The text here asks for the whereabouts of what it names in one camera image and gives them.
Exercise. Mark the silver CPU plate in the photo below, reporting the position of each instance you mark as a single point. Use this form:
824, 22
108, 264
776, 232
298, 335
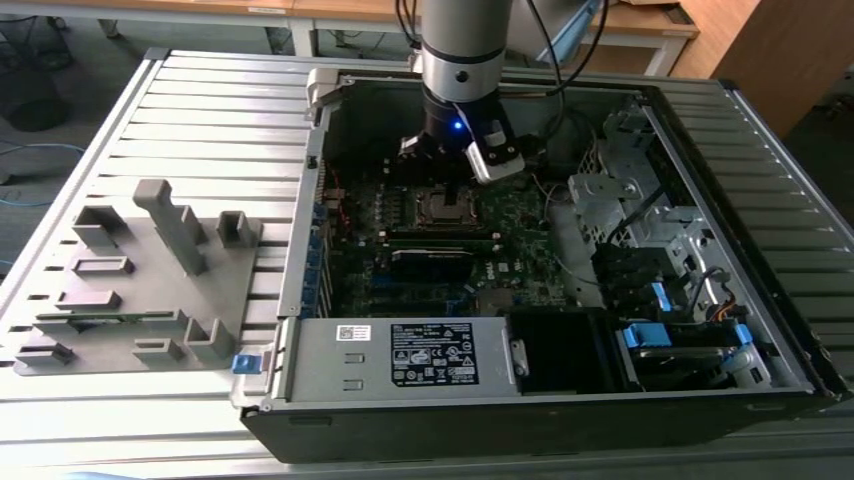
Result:
441, 210

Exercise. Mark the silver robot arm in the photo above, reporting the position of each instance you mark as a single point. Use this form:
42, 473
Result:
467, 50

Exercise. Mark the green motherboard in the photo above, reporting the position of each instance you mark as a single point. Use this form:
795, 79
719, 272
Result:
527, 250

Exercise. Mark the black graphics card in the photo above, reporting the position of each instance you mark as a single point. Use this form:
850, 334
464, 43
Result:
429, 267

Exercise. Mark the wooden desk white legs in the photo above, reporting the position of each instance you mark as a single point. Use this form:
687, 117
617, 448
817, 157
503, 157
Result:
346, 11
166, 5

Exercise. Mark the silver metal drive cage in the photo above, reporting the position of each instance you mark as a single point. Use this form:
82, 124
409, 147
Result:
600, 200

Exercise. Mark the grey power supply unit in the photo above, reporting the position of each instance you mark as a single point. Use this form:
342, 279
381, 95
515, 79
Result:
320, 360

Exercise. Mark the wooden cabinet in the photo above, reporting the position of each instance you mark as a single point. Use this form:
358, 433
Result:
787, 50

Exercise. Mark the grey parts rack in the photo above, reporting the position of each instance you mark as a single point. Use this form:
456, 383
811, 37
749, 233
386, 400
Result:
153, 300

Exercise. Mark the blue case latch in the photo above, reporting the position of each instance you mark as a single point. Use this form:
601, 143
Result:
244, 364

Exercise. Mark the black waste bin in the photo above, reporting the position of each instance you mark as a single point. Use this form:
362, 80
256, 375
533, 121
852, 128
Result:
36, 110

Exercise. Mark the black open PC case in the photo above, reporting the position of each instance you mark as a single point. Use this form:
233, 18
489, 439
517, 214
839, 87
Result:
467, 435

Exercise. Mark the green RAM stick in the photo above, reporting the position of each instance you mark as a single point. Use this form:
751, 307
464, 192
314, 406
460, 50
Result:
100, 317

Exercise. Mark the pale blue object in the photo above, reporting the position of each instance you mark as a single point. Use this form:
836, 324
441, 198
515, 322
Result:
93, 476

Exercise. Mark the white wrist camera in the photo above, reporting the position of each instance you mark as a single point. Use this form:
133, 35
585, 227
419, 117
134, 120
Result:
493, 167

